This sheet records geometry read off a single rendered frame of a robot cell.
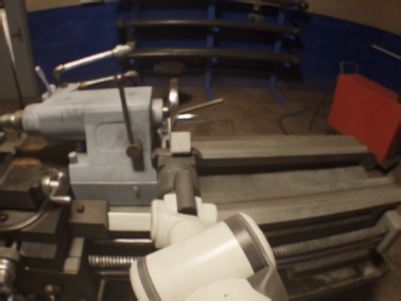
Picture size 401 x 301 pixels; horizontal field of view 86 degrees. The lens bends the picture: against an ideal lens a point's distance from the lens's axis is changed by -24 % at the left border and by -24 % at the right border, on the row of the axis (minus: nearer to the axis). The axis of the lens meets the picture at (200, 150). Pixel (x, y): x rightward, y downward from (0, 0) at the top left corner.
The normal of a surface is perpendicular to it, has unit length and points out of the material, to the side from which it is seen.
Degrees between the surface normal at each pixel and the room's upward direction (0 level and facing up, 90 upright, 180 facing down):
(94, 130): 76
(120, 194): 90
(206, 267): 28
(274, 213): 36
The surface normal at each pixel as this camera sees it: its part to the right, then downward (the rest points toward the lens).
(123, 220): 0.11, -0.33
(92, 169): 0.12, 0.11
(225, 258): -0.08, -0.47
